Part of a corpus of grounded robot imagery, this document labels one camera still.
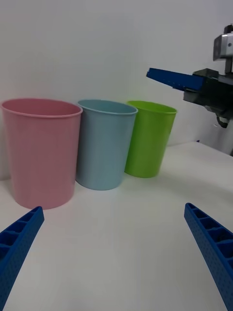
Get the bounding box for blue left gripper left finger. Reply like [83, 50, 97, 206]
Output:
[0, 206, 45, 311]

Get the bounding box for pale blue plastic waste bin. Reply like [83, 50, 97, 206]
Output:
[75, 99, 138, 191]

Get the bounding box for green plastic waste bin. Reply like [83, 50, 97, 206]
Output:
[124, 100, 178, 178]

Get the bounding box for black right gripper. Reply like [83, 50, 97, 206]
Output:
[146, 67, 233, 120]

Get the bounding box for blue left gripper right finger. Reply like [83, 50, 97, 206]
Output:
[183, 202, 233, 311]

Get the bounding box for pink plastic waste bin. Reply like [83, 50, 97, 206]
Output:
[0, 98, 83, 210]

